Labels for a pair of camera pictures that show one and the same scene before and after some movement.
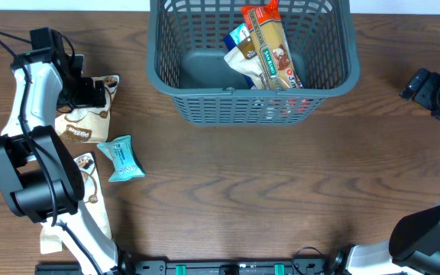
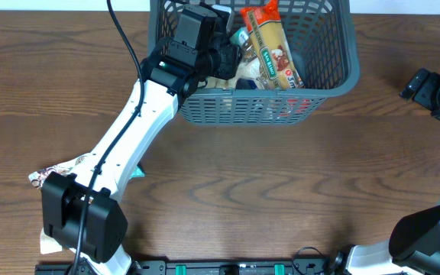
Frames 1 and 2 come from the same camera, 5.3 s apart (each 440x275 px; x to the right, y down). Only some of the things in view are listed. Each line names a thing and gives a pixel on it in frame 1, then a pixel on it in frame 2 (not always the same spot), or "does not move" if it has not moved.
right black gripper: x=411 y=85 does not move
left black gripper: x=88 y=94 to x=231 y=60
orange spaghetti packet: x=275 y=57 does not move
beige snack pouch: x=88 y=124 to x=250 y=68
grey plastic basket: x=186 y=59 does not move
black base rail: x=208 y=266 does not move
